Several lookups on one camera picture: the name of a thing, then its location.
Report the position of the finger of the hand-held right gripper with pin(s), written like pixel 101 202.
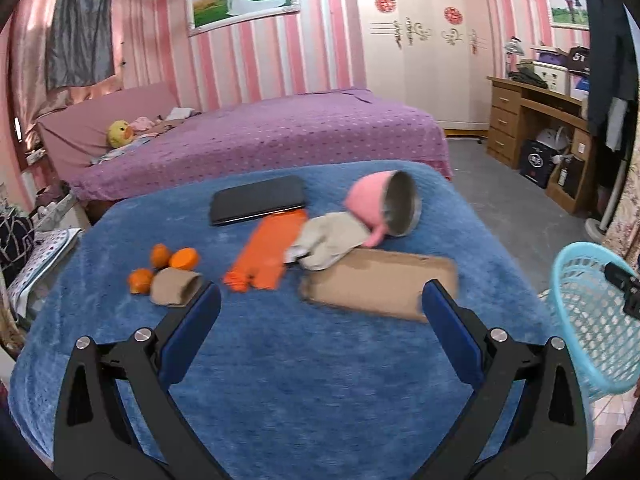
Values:
pixel 630 292

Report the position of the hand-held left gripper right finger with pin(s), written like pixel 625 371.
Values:
pixel 450 320

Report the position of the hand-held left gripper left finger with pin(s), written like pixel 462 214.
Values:
pixel 192 320

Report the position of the small cardboard tube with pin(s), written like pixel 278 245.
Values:
pixel 175 287

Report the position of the teal plastic basket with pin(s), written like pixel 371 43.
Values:
pixel 575 280

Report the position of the tangerine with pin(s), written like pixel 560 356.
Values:
pixel 160 255
pixel 140 281
pixel 184 258

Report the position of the orange knitted cloth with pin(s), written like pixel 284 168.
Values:
pixel 265 255

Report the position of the beige cloth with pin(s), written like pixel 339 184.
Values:
pixel 330 237

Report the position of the white fan stand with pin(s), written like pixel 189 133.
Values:
pixel 597 227

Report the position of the brown phone case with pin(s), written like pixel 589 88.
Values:
pixel 380 285

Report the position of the black smartphone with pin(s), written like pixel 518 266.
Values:
pixel 257 200

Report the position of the pink steel-lined mug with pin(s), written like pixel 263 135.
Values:
pixel 367 197

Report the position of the dotted cushion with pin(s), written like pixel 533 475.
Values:
pixel 45 260

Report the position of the dark blue paper bag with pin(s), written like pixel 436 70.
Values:
pixel 535 162

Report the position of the white helmet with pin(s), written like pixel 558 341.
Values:
pixel 550 139

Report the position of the light blue cloth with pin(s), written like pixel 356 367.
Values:
pixel 110 155

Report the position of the black white patterned bag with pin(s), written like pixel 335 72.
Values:
pixel 15 242

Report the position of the purple dotted bed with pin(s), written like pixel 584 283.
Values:
pixel 275 140

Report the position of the yellow duck plush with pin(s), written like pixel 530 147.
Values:
pixel 120 134

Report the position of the pink plush toy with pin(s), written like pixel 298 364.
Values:
pixel 142 124

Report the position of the white folded cloth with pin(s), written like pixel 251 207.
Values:
pixel 180 113

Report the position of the wooden desk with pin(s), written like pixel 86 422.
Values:
pixel 505 115

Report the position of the white storage box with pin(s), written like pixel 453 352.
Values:
pixel 552 77

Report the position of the white power strip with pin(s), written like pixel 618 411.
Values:
pixel 32 156

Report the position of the dark hanging garment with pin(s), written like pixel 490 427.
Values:
pixel 607 60

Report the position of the dark printed box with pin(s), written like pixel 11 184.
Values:
pixel 580 57

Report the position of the white wardrobe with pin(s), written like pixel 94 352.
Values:
pixel 425 75

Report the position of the desk lamp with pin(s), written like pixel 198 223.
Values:
pixel 513 47

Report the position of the framed couple photo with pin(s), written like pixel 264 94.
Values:
pixel 567 2

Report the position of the red round wardrobe sticker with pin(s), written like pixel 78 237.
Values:
pixel 384 3
pixel 452 15

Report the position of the pink satin curtain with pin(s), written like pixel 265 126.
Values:
pixel 30 50

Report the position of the grey hanging cloth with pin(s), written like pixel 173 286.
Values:
pixel 80 25

